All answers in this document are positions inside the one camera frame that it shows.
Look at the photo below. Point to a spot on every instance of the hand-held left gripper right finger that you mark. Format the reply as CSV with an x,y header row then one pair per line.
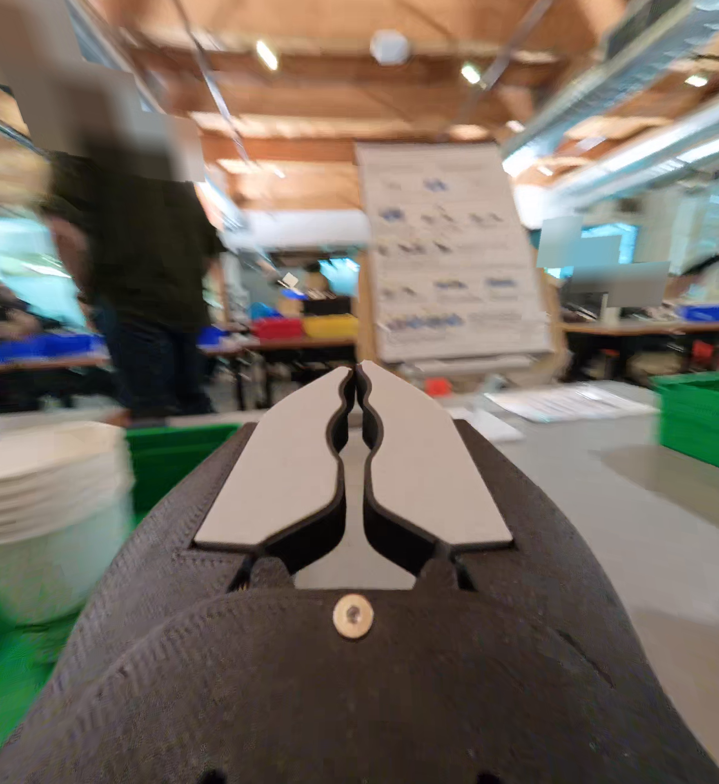
x,y
439,484

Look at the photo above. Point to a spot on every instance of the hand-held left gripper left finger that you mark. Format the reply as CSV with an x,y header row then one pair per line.
x,y
273,484

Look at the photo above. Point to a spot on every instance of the green plastic bin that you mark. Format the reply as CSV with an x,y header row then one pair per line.
x,y
175,465
708,422

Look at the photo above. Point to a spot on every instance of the wooden top desk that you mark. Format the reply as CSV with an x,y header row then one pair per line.
x,y
641,328
286,346

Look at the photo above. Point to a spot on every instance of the laminated paper sheet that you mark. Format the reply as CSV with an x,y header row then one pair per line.
x,y
567,401

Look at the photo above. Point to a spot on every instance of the red plastic bin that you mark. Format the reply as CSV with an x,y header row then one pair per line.
x,y
276,329

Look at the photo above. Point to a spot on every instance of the yellow plastic bin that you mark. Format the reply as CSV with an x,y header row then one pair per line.
x,y
332,326

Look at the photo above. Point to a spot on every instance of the wooden document stand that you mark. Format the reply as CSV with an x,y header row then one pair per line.
x,y
365,318

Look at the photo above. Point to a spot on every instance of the printed instruction sheet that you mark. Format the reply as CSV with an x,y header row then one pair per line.
x,y
457,245

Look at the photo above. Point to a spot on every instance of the blue plastic bin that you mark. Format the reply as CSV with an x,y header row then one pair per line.
x,y
714,312
41,348

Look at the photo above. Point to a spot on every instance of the ceiling lamp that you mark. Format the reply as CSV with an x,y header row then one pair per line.
x,y
470,73
267,55

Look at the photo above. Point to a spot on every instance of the white round ceiling device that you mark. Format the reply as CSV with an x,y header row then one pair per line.
x,y
390,47

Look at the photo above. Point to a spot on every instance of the silver air duct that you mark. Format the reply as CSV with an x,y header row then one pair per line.
x,y
641,67

